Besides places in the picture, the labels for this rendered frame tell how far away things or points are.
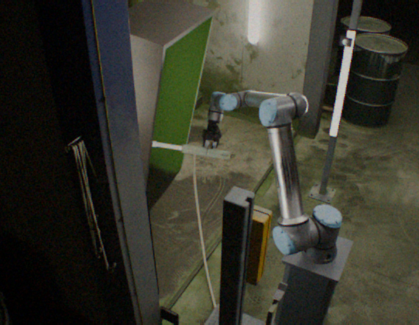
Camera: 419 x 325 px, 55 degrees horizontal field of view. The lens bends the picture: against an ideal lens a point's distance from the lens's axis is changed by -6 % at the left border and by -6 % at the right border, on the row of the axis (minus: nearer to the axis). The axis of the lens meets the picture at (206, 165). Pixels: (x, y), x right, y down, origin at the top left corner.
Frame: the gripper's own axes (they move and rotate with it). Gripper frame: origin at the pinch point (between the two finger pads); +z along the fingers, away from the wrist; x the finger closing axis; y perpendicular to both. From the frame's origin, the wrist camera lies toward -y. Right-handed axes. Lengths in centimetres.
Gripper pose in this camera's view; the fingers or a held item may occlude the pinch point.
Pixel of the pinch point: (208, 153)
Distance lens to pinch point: 254.5
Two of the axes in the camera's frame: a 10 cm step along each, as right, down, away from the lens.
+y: -3.9, -1.6, 9.1
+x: -9.0, -1.5, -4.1
